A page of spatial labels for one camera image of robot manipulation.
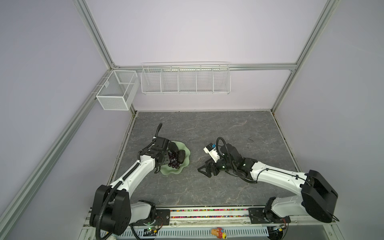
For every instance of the dark avocado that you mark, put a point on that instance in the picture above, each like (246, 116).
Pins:
(181, 156)
(173, 148)

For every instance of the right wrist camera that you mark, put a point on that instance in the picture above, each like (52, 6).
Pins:
(211, 150)

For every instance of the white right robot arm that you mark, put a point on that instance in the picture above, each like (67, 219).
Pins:
(313, 195)

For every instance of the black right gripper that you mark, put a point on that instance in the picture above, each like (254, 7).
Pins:
(207, 166)

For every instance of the green wavy fruit bowl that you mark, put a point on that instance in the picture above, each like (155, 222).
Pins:
(167, 170)

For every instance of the white wire wall shelf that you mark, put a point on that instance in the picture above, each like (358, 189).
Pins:
(186, 78)

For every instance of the dark purple grape bunch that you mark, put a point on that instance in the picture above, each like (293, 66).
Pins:
(174, 160)

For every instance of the white mesh box basket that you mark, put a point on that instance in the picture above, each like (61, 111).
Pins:
(118, 91)

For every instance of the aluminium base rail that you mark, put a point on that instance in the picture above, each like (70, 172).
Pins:
(238, 222)

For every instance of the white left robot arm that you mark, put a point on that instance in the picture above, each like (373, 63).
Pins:
(112, 210)

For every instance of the yellow red toy figure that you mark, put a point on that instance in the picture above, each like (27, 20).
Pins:
(219, 233)

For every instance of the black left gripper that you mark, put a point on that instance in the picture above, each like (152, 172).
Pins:
(166, 157)

